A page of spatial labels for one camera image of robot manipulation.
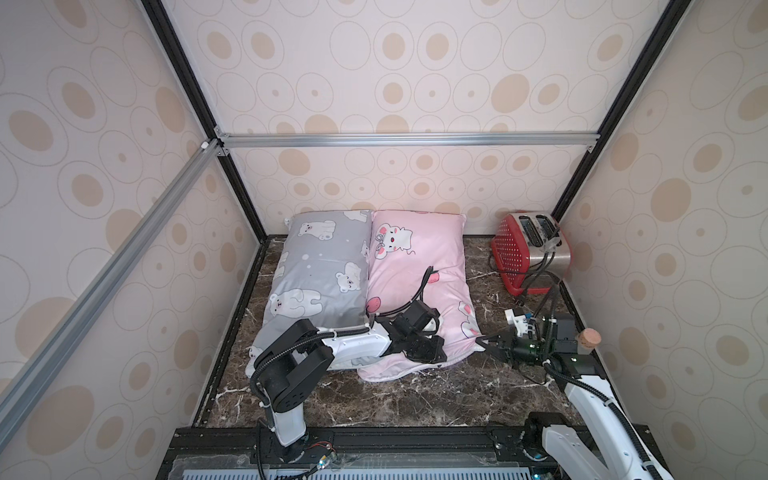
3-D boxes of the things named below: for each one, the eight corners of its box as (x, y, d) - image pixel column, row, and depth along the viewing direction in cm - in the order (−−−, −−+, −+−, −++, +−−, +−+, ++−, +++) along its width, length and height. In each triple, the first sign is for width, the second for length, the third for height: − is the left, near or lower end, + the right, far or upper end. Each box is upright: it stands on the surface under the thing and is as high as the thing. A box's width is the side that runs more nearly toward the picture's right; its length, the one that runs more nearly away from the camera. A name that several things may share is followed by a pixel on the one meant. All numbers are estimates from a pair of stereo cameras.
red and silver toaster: (505, 298, 104) (524, 263, 89) (488, 239, 122) (502, 202, 107) (554, 298, 104) (582, 263, 89) (530, 240, 122) (549, 202, 107)
